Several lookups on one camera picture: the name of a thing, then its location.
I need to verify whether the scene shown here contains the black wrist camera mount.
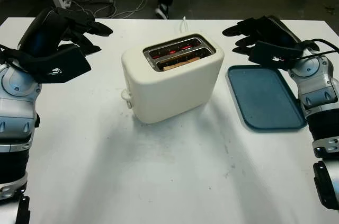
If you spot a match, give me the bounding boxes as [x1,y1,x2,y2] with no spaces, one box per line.
[1,45,92,84]
[248,41,303,71]

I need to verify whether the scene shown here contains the blue plastic tray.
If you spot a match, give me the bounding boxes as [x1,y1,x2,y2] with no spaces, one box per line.
[226,65,308,131]

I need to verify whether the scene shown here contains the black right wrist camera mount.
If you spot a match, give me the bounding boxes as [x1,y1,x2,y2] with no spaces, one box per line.
[248,41,303,71]

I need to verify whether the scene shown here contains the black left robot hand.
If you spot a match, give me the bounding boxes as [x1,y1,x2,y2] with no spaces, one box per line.
[17,6,113,56]

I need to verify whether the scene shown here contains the white toaster power cord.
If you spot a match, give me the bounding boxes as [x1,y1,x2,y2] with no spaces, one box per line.
[177,16,190,34]

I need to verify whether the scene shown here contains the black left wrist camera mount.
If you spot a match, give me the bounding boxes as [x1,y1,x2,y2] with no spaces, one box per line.
[1,45,92,84]

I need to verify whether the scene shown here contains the browned toast slice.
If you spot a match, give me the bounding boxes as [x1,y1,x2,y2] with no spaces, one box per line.
[162,57,200,72]

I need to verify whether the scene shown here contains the cream two-slot toaster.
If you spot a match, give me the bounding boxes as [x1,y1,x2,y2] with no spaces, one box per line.
[121,32,225,125]

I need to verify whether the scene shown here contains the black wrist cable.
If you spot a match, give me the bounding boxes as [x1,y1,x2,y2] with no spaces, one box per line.
[275,38,339,64]

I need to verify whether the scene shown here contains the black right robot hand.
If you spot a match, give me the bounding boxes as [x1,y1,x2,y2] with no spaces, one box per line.
[221,15,303,53]

